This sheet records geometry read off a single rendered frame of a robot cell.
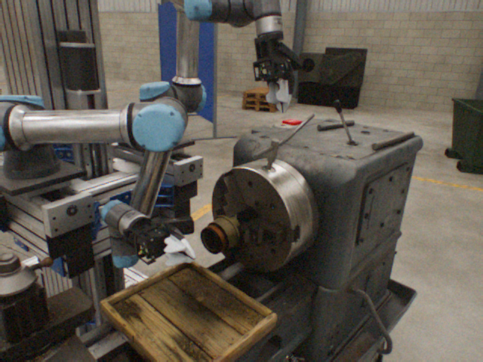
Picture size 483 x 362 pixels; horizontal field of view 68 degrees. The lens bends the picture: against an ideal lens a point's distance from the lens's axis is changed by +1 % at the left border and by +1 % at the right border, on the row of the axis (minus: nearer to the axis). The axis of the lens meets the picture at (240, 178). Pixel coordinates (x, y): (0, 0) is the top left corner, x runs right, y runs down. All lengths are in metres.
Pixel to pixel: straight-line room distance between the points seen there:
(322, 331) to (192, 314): 0.45
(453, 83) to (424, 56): 0.99
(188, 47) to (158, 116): 0.63
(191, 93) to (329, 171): 0.71
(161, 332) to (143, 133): 0.49
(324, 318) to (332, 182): 0.45
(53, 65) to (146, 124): 0.59
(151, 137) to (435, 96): 10.33
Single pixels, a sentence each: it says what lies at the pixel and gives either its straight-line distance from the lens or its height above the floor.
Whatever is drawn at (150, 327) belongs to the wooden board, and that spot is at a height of 0.89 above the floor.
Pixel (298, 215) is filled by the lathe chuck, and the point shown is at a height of 1.14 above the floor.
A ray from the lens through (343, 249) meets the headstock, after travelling 1.09.
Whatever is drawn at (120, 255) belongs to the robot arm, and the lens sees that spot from 1.10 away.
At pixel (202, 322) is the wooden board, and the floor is 0.89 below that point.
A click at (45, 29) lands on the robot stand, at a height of 1.57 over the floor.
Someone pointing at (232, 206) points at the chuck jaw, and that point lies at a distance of 0.98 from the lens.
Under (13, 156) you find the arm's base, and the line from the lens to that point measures 1.21.
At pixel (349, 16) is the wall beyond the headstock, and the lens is 11.21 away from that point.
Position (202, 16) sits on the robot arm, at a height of 1.62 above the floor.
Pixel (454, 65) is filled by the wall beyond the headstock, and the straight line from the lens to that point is 10.93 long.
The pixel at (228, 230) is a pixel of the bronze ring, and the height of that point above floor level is 1.10.
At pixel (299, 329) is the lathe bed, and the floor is 0.73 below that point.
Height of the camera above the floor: 1.56
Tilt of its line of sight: 21 degrees down
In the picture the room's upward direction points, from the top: 2 degrees clockwise
